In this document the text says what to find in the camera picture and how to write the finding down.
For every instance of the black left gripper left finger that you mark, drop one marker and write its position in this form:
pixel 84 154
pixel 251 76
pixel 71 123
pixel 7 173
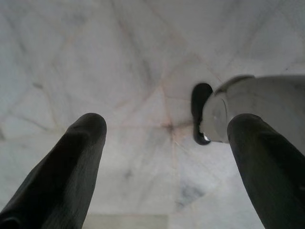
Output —
pixel 59 176

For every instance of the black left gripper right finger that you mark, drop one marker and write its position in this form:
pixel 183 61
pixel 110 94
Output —
pixel 269 171

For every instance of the black robot foot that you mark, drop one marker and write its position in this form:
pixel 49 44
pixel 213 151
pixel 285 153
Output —
pixel 200 105

